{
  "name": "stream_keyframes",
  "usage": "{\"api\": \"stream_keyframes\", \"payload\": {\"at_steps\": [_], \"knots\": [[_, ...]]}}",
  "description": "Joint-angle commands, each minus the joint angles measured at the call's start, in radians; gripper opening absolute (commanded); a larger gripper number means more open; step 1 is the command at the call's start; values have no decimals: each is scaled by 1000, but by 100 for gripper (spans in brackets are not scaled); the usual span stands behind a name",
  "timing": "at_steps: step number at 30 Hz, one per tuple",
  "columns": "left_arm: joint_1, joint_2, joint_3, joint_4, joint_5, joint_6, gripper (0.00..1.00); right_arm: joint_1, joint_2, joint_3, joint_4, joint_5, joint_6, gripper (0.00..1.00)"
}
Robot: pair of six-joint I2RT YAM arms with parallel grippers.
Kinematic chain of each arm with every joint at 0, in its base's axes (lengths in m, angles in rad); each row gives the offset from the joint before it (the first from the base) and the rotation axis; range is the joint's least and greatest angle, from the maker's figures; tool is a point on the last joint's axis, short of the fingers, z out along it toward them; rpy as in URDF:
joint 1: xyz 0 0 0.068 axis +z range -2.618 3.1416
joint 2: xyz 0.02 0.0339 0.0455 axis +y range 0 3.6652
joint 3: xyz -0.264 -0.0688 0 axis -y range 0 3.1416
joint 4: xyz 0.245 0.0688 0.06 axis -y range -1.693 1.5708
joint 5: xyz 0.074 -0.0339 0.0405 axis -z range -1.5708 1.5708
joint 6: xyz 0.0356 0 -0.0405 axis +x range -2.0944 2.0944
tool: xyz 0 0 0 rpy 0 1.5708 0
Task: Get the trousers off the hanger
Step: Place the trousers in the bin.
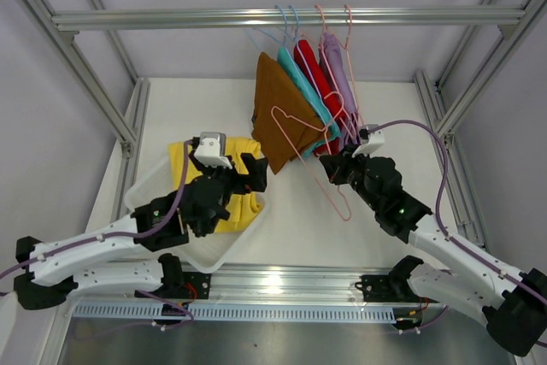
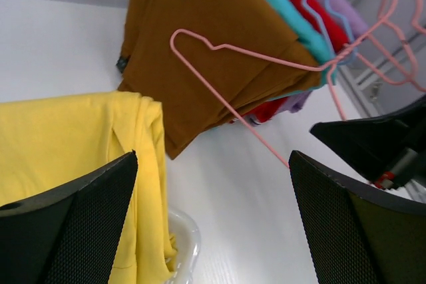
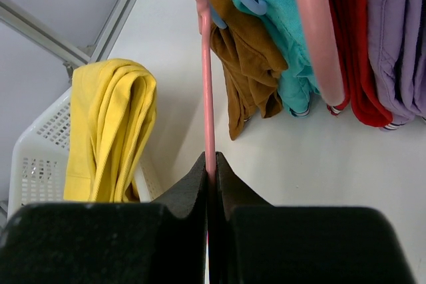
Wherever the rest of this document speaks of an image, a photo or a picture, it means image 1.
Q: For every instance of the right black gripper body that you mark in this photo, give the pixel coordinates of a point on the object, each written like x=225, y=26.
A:
x=357, y=179

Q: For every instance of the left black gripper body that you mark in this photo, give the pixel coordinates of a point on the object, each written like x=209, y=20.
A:
x=230, y=185

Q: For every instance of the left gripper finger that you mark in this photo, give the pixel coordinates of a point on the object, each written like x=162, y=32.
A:
x=202, y=155
x=255, y=178

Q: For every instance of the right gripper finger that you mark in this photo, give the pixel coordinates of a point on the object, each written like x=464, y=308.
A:
x=351, y=150
x=338, y=169

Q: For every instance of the yellow trousers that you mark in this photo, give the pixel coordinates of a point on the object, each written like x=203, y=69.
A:
x=243, y=209

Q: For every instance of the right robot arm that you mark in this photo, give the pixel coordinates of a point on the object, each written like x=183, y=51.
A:
x=508, y=302

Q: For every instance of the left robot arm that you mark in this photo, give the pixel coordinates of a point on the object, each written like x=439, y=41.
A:
x=124, y=256

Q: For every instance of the teal trousers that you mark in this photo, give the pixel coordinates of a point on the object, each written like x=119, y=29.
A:
x=286, y=61

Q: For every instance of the brown trousers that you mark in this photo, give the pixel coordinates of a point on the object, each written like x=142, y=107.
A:
x=283, y=121

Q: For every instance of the pink hanger of red trousers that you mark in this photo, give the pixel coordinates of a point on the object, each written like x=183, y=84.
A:
x=322, y=40

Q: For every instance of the lilac trousers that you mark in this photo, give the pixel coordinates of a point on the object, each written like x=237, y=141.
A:
x=335, y=60

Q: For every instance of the red trousers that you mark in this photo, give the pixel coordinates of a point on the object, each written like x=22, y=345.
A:
x=304, y=57

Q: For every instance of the blue hanger of brown trousers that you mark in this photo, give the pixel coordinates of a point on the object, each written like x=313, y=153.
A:
x=283, y=42

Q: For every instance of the blue hanger of teal trousers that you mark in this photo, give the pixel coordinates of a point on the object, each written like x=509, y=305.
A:
x=296, y=24

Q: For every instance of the white plastic basket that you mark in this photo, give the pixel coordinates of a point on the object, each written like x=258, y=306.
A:
x=206, y=254

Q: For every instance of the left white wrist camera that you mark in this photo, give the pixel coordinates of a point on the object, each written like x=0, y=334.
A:
x=221, y=160

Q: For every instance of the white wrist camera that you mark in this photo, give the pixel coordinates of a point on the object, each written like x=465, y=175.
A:
x=371, y=139
x=221, y=160

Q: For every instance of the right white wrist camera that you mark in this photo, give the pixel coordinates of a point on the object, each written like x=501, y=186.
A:
x=371, y=139

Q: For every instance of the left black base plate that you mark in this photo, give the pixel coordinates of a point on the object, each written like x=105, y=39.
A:
x=195, y=288

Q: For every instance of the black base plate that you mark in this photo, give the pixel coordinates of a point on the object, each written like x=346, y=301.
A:
x=195, y=288
x=382, y=288

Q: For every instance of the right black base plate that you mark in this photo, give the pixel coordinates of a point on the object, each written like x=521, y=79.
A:
x=382, y=288

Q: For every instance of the slotted cable duct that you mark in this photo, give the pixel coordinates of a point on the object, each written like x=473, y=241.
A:
x=237, y=312

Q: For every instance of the aluminium hanging rail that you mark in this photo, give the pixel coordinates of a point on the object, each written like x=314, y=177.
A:
x=150, y=19

